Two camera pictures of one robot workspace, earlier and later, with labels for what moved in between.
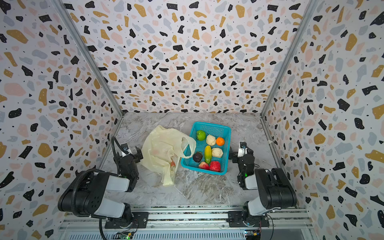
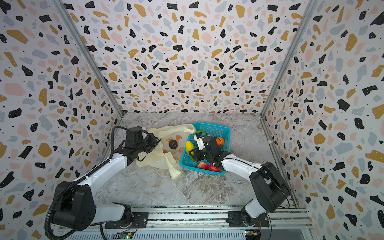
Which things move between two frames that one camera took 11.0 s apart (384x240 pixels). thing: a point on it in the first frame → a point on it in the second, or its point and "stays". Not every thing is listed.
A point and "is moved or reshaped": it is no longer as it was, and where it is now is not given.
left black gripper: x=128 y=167 → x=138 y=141
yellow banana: x=208 y=153 is moved or reshaped
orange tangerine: x=220 y=141 stays
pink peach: x=203 y=165 stays
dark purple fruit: x=197 y=157 is moved or reshaped
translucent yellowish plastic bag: x=162 y=147 is moved or reshaped
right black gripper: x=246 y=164 → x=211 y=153
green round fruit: x=201 y=135 stays
